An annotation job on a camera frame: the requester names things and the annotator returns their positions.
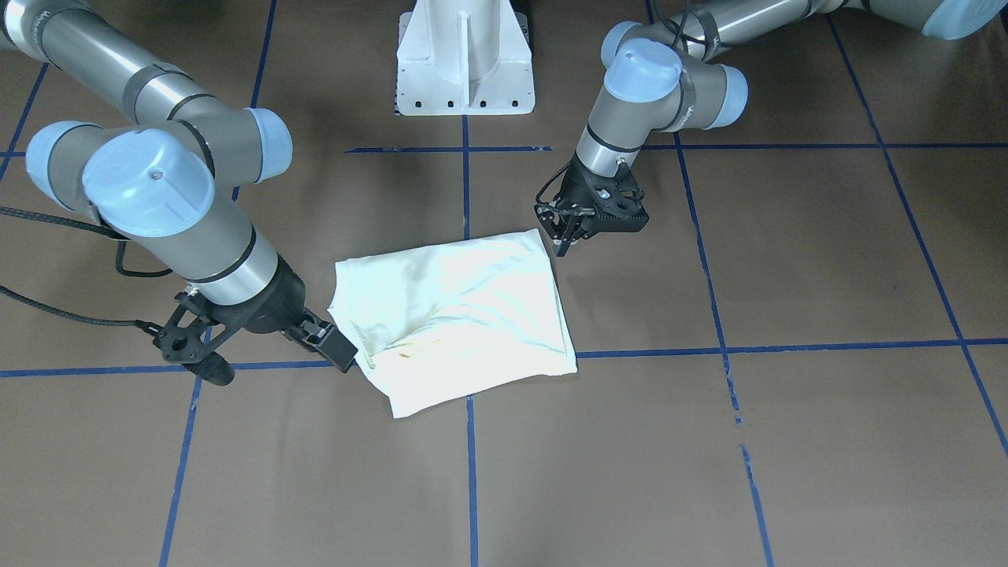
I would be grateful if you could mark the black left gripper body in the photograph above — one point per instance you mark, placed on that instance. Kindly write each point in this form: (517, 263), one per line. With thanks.
(580, 184)

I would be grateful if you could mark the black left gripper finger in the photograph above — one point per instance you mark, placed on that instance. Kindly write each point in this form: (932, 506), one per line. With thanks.
(568, 231)

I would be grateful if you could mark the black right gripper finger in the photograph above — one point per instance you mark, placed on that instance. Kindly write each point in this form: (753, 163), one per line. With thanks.
(325, 339)

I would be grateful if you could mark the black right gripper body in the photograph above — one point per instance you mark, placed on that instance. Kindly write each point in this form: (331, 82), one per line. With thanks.
(265, 306)

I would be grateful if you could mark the cream long-sleeve cat shirt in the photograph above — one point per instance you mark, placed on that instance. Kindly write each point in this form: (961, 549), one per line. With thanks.
(437, 323)

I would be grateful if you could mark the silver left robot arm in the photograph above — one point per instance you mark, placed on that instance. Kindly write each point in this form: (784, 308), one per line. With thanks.
(664, 77)

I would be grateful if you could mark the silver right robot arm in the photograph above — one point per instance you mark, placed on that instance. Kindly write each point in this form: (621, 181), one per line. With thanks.
(166, 184)

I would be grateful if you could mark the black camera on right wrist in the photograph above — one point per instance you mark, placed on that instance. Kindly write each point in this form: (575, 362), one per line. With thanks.
(181, 341)

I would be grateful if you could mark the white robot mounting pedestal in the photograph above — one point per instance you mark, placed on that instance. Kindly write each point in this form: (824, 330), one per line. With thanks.
(463, 58)

